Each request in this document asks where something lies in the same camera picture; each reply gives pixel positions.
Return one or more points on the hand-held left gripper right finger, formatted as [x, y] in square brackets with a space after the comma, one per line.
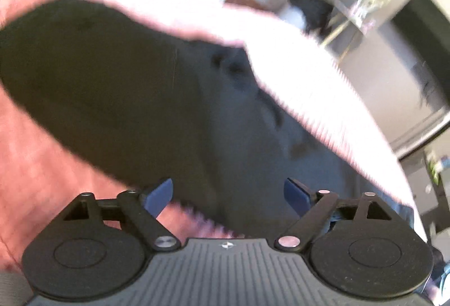
[296, 196]

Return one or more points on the black pants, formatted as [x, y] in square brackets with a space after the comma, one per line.
[105, 88]

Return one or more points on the white round side table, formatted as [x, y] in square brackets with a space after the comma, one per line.
[346, 23]

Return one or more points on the pink ribbed blanket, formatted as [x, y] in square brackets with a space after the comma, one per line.
[316, 74]

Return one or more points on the black clothing pile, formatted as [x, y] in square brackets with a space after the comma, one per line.
[313, 9]

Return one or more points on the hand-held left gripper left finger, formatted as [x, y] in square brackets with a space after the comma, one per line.
[161, 194]

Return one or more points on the wrapped flower bouquet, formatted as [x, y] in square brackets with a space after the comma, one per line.
[367, 0]

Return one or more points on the black wall television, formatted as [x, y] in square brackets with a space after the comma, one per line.
[425, 28]

